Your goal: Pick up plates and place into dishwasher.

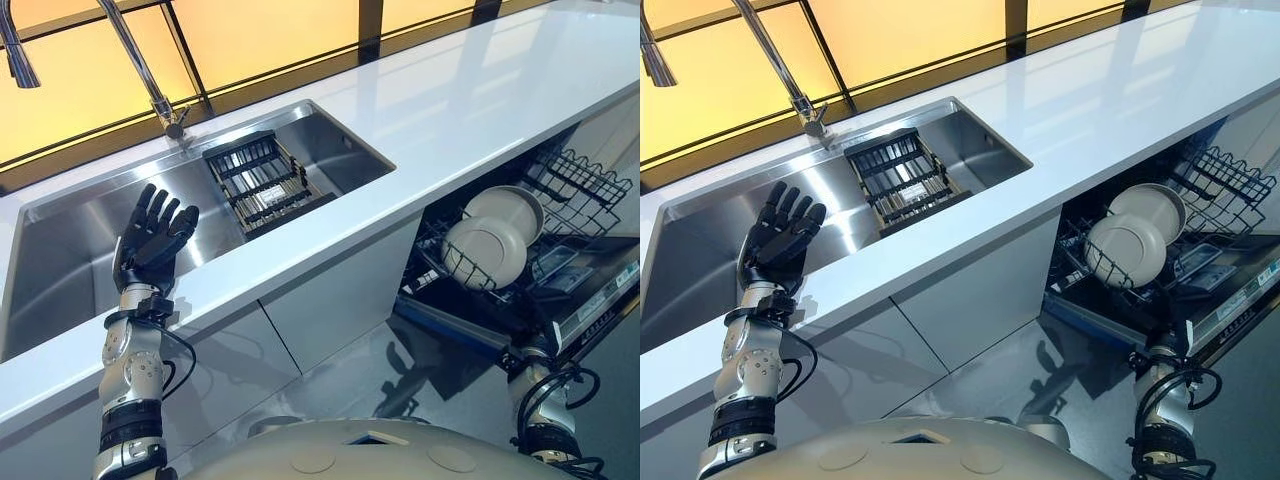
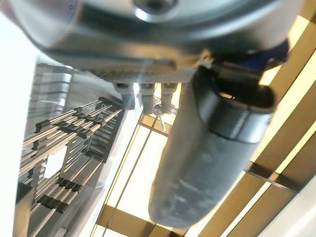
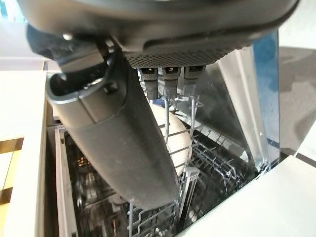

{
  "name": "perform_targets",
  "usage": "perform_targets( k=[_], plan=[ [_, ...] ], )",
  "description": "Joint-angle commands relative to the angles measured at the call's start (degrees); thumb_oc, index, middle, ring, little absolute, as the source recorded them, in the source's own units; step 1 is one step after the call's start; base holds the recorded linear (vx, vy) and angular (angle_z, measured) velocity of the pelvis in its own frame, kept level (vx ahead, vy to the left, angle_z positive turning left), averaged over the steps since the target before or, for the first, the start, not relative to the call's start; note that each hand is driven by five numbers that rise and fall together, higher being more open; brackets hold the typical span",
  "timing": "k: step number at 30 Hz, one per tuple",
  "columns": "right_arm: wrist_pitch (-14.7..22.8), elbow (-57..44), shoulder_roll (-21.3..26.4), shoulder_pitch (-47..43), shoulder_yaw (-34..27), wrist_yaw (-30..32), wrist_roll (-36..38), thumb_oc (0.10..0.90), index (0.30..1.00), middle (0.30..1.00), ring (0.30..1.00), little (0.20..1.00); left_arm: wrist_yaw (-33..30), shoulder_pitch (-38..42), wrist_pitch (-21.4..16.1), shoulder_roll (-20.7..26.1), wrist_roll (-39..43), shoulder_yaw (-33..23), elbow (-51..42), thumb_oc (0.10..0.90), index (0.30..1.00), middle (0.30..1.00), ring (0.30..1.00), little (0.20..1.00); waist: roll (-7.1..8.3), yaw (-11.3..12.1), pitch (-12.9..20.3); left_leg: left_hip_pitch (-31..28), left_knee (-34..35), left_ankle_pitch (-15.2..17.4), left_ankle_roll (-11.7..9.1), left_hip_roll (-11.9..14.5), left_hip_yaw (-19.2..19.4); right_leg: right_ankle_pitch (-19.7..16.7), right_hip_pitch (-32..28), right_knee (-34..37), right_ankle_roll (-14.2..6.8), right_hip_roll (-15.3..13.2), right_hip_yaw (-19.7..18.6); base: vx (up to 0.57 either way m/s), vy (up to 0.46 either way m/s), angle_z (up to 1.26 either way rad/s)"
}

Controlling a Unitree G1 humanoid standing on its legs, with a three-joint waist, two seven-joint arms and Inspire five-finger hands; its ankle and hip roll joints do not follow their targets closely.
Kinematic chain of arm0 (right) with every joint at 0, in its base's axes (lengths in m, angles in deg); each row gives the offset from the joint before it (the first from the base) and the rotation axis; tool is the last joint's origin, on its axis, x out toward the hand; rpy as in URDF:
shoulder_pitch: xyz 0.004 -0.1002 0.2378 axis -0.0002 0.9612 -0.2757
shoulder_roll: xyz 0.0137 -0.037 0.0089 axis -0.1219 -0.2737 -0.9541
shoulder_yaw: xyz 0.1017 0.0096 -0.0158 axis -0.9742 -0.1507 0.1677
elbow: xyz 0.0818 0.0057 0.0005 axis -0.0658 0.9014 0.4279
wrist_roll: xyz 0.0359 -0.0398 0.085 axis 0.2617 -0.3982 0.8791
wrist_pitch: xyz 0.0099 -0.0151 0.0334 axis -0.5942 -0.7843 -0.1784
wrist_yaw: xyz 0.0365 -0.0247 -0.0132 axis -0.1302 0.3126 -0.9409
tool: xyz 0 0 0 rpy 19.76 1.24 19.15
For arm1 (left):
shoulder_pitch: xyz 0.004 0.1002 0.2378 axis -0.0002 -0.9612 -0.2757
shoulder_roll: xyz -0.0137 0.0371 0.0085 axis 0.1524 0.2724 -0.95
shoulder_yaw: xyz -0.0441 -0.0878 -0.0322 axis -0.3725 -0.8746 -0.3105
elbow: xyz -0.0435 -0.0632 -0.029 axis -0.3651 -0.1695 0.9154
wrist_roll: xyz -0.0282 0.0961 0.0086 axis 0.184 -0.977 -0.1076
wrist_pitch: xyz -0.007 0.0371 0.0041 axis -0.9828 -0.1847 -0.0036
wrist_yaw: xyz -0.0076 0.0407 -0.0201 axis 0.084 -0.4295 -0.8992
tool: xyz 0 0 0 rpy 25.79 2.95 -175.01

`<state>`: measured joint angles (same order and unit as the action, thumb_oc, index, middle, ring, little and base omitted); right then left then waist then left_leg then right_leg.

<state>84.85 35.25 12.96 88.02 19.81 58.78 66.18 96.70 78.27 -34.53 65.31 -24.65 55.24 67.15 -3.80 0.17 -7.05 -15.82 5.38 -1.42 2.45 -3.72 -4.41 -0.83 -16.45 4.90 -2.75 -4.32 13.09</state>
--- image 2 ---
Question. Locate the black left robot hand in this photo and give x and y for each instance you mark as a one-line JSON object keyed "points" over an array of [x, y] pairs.
{"points": [[212, 172]]}

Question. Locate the white plate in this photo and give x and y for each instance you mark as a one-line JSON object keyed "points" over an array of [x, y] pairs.
{"points": [[14, 123]]}

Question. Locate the metal dishwasher rack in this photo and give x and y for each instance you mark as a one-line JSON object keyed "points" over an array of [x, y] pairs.
{"points": [[74, 128]]}

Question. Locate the white cabinet panel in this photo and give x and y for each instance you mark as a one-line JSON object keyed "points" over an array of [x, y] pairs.
{"points": [[298, 219]]}

